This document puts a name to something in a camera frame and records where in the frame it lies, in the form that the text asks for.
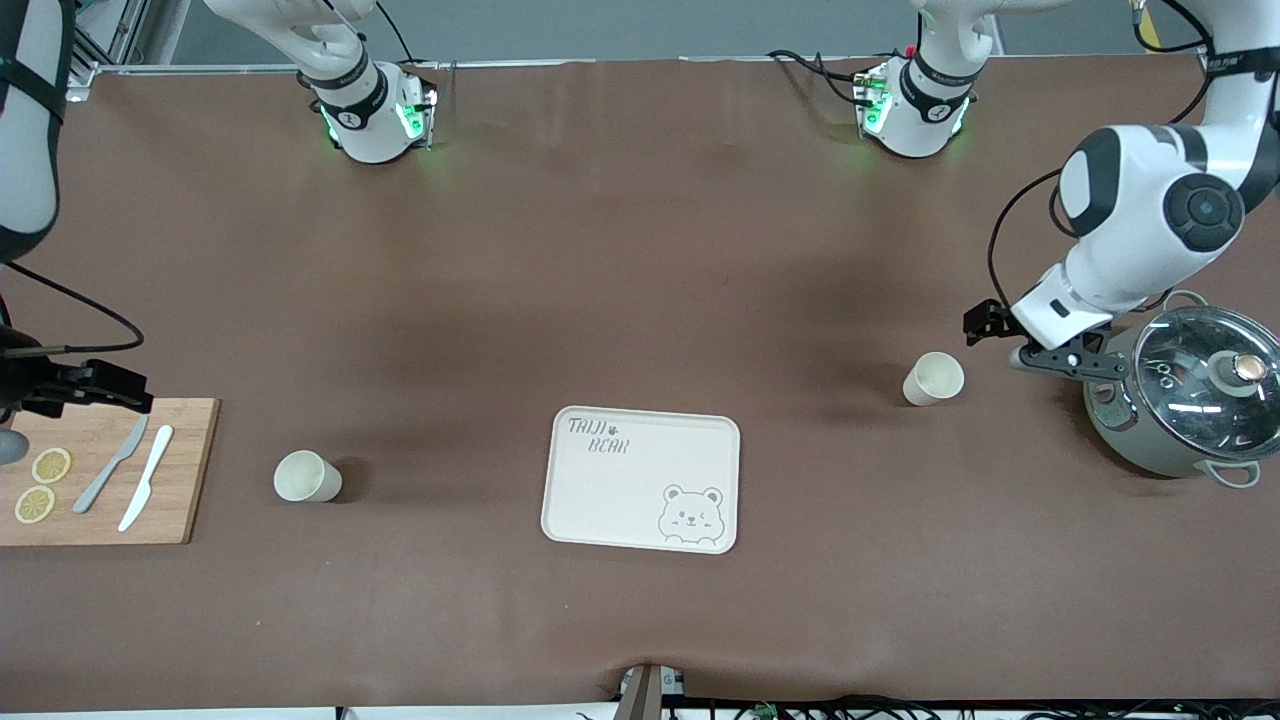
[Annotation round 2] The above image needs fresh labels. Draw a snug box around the white IKEA cup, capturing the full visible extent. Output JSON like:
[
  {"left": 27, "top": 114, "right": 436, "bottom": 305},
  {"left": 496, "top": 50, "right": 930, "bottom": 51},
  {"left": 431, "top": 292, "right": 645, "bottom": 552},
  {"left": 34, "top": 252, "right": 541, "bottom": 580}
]
[
  {"left": 902, "top": 351, "right": 967, "bottom": 408},
  {"left": 273, "top": 449, "right": 343, "bottom": 504}
]

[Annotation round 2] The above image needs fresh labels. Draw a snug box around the cream tray with bear print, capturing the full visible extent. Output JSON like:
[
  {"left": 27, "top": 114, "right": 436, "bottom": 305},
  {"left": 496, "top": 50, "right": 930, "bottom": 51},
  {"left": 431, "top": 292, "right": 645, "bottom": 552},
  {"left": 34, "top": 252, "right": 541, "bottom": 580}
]
[{"left": 540, "top": 405, "right": 742, "bottom": 556}]

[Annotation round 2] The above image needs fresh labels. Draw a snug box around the grey-green cooking pot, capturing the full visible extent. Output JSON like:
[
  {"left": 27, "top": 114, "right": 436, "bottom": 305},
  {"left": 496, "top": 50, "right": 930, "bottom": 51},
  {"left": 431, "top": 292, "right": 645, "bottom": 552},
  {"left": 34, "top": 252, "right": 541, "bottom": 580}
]
[{"left": 1083, "top": 290, "right": 1280, "bottom": 489}]

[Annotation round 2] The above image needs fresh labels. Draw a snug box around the grey plastic knife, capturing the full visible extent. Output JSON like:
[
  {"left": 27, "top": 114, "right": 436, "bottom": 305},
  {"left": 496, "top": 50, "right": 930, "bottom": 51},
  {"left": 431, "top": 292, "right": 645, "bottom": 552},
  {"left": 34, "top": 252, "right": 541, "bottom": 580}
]
[{"left": 72, "top": 414, "right": 150, "bottom": 515}]

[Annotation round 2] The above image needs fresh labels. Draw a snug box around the glass pot lid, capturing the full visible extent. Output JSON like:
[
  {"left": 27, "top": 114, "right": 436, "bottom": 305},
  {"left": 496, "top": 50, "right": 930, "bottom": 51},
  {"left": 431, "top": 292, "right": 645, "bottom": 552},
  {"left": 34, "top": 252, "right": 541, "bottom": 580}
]
[{"left": 1133, "top": 305, "right": 1280, "bottom": 463}]

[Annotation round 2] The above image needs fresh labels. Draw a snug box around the white plastic knife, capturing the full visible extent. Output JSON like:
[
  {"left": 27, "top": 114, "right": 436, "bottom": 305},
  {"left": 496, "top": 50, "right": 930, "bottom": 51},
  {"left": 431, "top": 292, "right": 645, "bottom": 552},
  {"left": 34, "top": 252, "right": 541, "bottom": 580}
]
[{"left": 117, "top": 424, "right": 175, "bottom": 533}]

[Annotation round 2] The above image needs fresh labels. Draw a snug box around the wooden cutting board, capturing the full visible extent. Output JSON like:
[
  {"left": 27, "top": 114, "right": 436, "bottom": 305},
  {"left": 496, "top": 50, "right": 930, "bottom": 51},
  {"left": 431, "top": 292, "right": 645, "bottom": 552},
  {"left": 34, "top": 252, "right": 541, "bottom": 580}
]
[{"left": 0, "top": 398, "right": 221, "bottom": 547}]

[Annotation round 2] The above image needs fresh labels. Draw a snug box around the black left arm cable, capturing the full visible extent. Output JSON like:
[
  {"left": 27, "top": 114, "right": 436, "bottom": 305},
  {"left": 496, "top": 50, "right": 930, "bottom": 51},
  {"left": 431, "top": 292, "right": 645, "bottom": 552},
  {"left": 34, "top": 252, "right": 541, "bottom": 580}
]
[{"left": 986, "top": 168, "right": 1063, "bottom": 306}]

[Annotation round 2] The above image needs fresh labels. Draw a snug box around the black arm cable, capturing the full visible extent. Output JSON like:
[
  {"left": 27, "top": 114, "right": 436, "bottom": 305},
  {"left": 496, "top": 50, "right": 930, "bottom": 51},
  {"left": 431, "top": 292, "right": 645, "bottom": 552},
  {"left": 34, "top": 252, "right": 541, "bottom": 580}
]
[
  {"left": 0, "top": 260, "right": 146, "bottom": 356},
  {"left": 986, "top": 168, "right": 1063, "bottom": 306}
]

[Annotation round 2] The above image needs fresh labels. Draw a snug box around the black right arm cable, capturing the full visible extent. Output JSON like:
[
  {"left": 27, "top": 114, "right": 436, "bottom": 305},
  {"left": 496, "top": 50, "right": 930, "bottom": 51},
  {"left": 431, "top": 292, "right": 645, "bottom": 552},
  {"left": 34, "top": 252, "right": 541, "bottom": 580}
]
[{"left": 0, "top": 260, "right": 146, "bottom": 356}]

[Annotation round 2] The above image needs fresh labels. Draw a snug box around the black left base cable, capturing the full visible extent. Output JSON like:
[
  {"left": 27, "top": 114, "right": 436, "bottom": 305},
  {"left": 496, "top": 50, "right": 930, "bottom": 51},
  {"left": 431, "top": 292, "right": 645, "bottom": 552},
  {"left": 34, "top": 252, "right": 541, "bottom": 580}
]
[{"left": 766, "top": 48, "right": 863, "bottom": 106}]

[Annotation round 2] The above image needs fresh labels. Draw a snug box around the black base cable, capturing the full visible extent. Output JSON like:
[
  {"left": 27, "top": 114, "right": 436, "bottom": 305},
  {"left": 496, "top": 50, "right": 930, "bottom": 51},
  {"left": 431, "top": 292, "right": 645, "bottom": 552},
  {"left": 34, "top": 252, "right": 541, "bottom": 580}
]
[
  {"left": 766, "top": 48, "right": 863, "bottom": 106},
  {"left": 372, "top": 0, "right": 417, "bottom": 66}
]

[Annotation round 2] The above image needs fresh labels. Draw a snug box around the aluminium frame profile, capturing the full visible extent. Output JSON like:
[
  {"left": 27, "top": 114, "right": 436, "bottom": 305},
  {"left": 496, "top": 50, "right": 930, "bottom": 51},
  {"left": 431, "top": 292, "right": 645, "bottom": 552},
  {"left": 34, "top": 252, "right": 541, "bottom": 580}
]
[{"left": 65, "top": 0, "right": 301, "bottom": 103}]

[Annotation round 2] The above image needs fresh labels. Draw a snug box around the metal table edge bracket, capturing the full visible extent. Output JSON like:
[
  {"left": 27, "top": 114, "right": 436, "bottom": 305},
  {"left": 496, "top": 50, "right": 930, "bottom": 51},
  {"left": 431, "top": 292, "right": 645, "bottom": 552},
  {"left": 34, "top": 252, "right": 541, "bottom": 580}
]
[{"left": 615, "top": 662, "right": 686, "bottom": 720}]

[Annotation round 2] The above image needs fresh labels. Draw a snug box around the black right base cable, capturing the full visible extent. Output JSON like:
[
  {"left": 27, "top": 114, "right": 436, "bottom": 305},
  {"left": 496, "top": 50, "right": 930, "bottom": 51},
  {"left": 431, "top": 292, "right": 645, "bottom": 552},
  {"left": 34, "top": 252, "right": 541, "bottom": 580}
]
[{"left": 372, "top": 0, "right": 417, "bottom": 66}]

